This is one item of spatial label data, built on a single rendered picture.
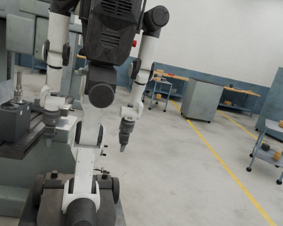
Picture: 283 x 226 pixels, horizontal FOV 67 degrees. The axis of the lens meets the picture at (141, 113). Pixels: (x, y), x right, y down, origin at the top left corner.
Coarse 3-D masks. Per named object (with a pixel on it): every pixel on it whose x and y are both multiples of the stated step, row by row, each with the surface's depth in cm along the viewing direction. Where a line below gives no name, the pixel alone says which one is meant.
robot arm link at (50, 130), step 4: (44, 120) 116; (48, 120) 115; (52, 120) 116; (56, 120) 118; (48, 124) 116; (52, 124) 117; (56, 124) 121; (48, 128) 118; (52, 128) 118; (44, 132) 119; (48, 132) 119; (52, 132) 120; (44, 136) 119; (48, 136) 118; (52, 136) 119
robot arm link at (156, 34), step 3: (156, 30) 106; (159, 30) 107; (144, 33) 107; (147, 33) 106; (150, 33) 105; (153, 33) 106; (156, 33) 106; (159, 33) 108; (153, 36) 106; (156, 36) 107
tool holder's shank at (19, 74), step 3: (18, 72) 125; (21, 72) 126; (18, 75) 125; (21, 75) 126; (18, 78) 126; (21, 78) 127; (18, 81) 126; (21, 81) 128; (18, 84) 127; (18, 87) 127; (21, 87) 129; (18, 90) 128
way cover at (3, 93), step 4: (8, 80) 184; (0, 84) 172; (4, 84) 178; (8, 84) 183; (12, 84) 188; (0, 88) 171; (4, 88) 176; (8, 88) 181; (12, 88) 187; (0, 92) 170; (4, 92) 175; (8, 92) 180; (12, 92) 185; (0, 96) 168; (4, 96) 173; (8, 96) 178; (12, 96) 184; (0, 100) 167; (4, 100) 172; (8, 100) 176; (0, 104) 165
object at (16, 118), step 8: (8, 104) 122; (16, 104) 124; (24, 104) 131; (0, 112) 116; (8, 112) 117; (16, 112) 118; (24, 112) 129; (0, 120) 118; (8, 120) 118; (16, 120) 119; (24, 120) 131; (0, 128) 119; (8, 128) 120; (16, 128) 121; (24, 128) 133; (0, 136) 121; (8, 136) 121; (16, 136) 123
